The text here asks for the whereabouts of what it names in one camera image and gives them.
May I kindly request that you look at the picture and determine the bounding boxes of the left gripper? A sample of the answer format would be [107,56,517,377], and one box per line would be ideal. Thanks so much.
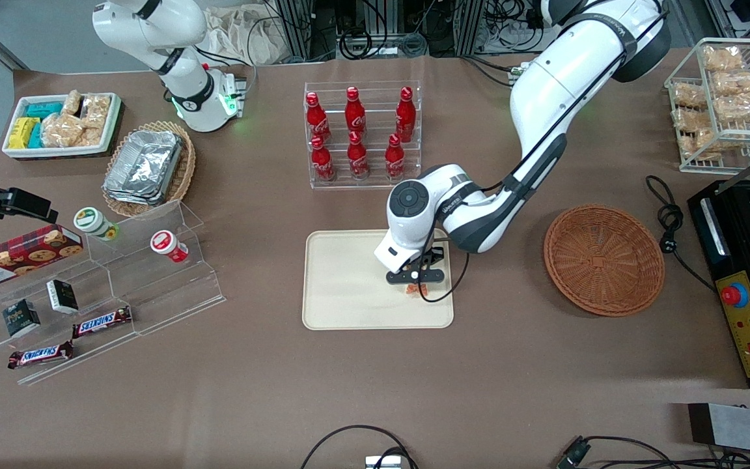
[374,228,447,296]

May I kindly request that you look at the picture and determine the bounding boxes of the beige plastic tray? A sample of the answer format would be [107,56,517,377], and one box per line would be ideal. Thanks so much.
[302,228,454,331]

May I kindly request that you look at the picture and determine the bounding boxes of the white rectangular snack tray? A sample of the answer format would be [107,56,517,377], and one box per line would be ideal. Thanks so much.
[2,92,124,160]

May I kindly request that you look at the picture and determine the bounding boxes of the oval light wicker basket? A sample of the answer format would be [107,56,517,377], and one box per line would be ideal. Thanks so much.
[102,121,197,219]

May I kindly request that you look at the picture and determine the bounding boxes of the round brown wicker basket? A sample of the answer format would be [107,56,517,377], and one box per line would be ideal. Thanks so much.
[543,205,666,318]

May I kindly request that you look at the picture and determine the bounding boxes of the red tartan cookie box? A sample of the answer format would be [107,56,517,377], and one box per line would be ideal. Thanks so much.
[0,224,84,291]

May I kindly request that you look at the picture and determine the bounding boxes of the yellow snack packet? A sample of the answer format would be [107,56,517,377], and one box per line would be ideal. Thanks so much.
[8,117,40,150]

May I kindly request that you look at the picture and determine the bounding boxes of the green lidded cup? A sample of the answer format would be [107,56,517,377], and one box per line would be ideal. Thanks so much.
[74,206,120,242]

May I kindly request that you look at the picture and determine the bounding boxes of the small black white box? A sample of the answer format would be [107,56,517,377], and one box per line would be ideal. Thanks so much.
[46,279,80,315]

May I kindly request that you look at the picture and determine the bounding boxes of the clear acrylic bottle rack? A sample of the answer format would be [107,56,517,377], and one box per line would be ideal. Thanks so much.
[303,80,423,190]

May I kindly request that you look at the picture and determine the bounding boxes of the red cola bottle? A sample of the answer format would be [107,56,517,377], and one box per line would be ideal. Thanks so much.
[311,135,337,182]
[345,87,367,137]
[305,92,332,144]
[347,132,370,180]
[395,87,417,143]
[385,134,406,181]

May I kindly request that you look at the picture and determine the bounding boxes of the stack of foil trays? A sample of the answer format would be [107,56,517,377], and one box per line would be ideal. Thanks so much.
[103,130,184,206]

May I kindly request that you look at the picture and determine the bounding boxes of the brown snickers bar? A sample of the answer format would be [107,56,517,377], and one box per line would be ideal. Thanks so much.
[72,306,133,339]
[8,341,74,370]

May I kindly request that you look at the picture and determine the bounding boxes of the red lidded cup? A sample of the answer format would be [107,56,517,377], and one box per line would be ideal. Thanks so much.
[150,230,189,264]

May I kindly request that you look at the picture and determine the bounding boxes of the clear acrylic stepped shelf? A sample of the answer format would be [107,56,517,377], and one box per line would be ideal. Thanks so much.
[0,201,227,386]

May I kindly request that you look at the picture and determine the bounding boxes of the grey metal bar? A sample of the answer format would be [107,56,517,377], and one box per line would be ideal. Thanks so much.
[687,403,750,457]

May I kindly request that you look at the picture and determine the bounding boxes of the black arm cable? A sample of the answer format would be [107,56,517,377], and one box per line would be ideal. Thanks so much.
[414,12,670,305]

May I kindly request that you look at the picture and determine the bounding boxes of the black looped cable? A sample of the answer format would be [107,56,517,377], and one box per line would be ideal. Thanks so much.
[300,425,419,469]

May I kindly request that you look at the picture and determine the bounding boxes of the black cable with connector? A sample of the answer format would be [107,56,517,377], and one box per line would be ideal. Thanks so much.
[556,436,750,469]

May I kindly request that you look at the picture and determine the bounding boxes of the bundle of black cables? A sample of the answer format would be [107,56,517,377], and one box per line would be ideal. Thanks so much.
[336,0,460,61]

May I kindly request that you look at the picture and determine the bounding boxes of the black power cable with plug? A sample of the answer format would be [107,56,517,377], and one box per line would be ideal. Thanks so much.
[646,175,718,292]

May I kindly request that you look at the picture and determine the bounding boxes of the aluminium frame post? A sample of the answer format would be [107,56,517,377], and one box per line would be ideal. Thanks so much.
[276,0,338,63]
[455,0,488,57]

